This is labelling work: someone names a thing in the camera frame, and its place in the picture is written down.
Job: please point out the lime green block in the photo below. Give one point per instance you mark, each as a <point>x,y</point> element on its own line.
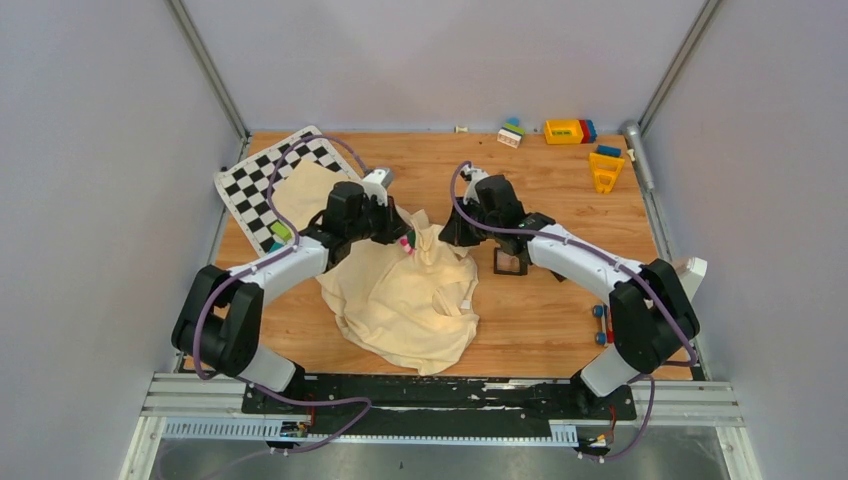
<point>281,232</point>

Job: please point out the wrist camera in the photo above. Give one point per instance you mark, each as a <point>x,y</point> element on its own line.
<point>472,176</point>
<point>378,182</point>

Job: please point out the yellow toy frame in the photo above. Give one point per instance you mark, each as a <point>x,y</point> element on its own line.
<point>605,171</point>

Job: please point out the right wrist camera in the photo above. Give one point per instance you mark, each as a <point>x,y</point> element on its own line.
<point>472,176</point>

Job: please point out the cream yellow garment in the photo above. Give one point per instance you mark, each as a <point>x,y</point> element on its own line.
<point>412,308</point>

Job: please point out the black white chessboard mat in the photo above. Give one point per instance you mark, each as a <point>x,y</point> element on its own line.
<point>243,187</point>

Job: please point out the white toy brick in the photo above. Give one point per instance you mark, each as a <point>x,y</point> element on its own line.
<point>509,138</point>

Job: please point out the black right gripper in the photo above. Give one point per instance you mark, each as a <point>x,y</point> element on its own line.
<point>455,233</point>

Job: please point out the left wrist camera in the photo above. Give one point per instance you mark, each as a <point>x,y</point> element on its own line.
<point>378,182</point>

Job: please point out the black framed magnifier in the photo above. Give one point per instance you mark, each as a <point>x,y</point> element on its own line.
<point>508,265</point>

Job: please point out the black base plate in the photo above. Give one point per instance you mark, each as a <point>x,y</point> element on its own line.
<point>404,405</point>

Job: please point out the colourful toy car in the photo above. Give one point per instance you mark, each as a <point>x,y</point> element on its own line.
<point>604,335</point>

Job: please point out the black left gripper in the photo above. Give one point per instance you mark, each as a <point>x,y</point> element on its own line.
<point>394,226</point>

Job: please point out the blue toy brick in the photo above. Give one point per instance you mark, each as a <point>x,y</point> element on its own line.
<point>608,151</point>

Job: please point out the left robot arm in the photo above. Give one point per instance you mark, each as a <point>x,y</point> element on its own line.
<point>219,324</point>

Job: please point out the red blue brick stack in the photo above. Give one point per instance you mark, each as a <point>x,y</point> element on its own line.
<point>589,133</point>

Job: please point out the yellow toy bin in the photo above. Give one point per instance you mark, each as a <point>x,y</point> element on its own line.
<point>563,132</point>

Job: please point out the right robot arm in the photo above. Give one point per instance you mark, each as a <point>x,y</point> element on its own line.
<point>649,304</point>

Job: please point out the pink flower brooch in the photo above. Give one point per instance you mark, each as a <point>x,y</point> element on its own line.
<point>408,242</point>

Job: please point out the green blue brick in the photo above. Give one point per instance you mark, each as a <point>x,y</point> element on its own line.
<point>513,125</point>

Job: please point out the grey metal cylinder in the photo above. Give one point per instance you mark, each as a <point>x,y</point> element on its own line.
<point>634,139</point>

